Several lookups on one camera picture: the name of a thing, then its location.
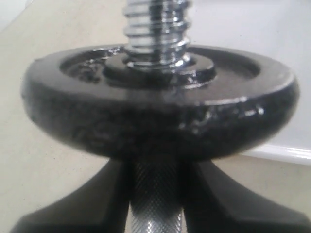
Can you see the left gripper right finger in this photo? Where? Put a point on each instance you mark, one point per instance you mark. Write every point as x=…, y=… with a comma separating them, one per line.
x=215, y=203

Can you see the black far weight plate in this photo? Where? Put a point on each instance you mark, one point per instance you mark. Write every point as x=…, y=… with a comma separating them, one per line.
x=68, y=96

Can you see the chrome threaded dumbbell bar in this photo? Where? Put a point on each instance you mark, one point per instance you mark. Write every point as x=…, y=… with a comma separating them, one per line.
x=157, y=41

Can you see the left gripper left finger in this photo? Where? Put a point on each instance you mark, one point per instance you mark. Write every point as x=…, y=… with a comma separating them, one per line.
x=99, y=206

